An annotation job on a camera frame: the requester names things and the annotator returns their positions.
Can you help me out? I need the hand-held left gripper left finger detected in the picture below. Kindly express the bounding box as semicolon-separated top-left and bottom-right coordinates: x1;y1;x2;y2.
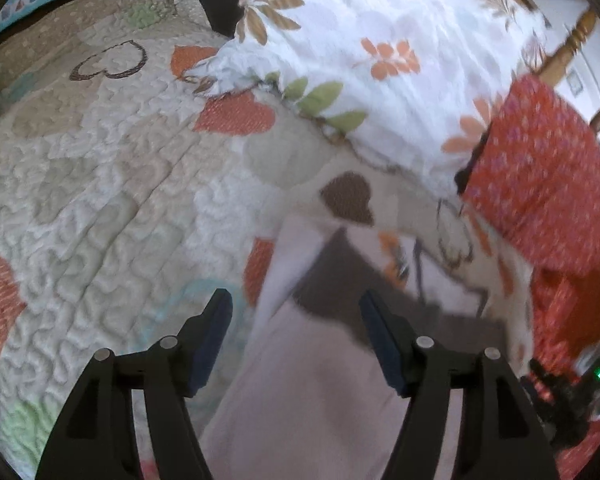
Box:
35;287;234;480

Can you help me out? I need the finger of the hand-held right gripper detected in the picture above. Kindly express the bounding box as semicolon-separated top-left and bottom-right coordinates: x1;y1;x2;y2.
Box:
521;357;598;450

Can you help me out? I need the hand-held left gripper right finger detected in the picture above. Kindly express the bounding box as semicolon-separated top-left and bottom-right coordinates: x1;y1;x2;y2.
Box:
358;290;561;480

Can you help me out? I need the pale pink small garment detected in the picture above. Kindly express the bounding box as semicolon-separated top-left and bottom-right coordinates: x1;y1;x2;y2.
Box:
200;212;510;480

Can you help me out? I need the heart-patterned quilt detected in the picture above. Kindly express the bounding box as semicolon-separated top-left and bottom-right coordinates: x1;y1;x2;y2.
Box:
0;0;536;480

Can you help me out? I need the red floral pillow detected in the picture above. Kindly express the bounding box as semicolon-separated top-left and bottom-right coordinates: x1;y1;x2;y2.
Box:
456;74;600;480

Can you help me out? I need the white floral pillow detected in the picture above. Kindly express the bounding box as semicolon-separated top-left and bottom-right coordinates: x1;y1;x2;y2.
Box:
200;0;561;196

